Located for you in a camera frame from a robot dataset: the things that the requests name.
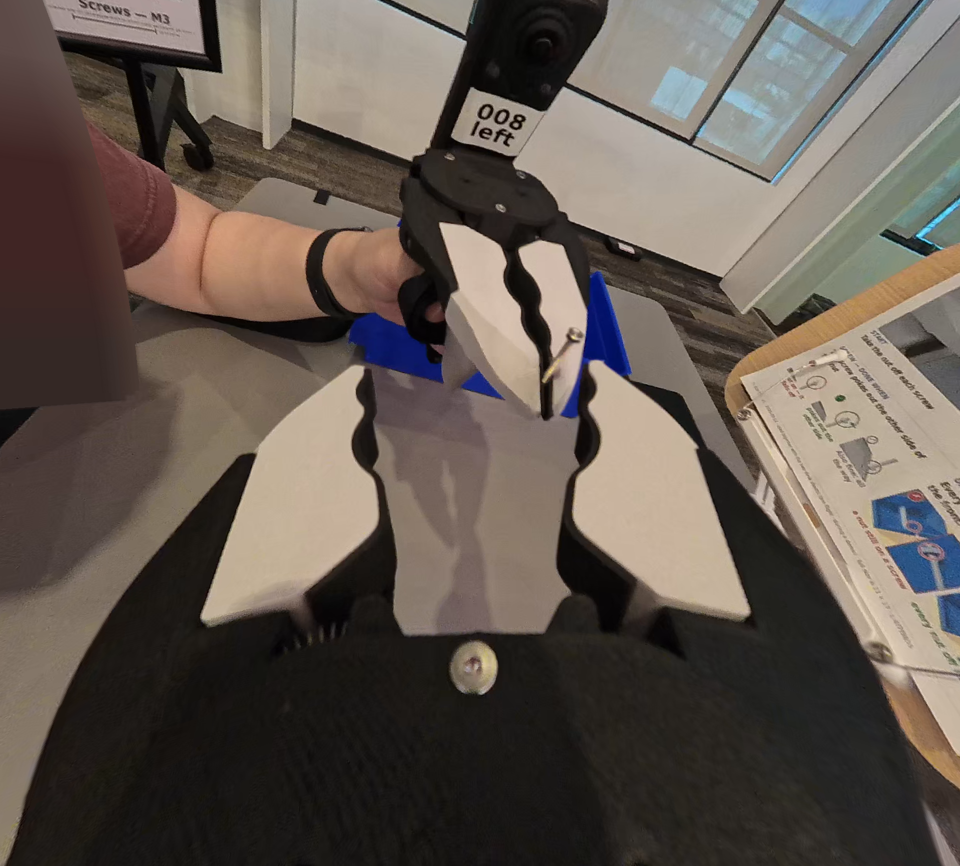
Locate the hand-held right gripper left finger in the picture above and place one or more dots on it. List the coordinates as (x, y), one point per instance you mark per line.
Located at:
(307, 506)

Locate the black floor power box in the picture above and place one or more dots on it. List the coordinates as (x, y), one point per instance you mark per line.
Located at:
(625, 248)

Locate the black sign stand legs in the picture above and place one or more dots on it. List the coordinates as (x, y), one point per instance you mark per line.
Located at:
(150, 109)

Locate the black wrist band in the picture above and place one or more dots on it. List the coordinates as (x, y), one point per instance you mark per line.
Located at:
(319, 274)

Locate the instruction sheet on stand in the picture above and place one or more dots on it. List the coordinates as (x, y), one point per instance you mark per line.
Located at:
(765, 356)

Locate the printed instruction sheet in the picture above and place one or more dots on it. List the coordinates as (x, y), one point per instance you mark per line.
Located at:
(862, 446)

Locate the person's left forearm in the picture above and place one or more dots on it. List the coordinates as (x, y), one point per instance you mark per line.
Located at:
(240, 259)

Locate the silver bolt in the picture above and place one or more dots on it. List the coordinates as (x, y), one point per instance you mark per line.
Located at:
(561, 358)

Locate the blue divided plastic bin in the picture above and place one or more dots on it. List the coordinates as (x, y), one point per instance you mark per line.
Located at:
(397, 349)

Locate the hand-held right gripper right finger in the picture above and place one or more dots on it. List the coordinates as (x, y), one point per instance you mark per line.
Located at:
(652, 506)

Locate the large window with blinds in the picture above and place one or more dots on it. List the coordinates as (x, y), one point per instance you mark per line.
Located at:
(712, 4)

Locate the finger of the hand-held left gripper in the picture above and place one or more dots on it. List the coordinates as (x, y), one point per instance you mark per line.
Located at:
(484, 304)
(559, 296)

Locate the person's left hand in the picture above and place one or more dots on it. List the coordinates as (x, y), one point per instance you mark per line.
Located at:
(371, 274)

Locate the black wrist rest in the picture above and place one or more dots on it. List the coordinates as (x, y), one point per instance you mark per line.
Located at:
(285, 328)

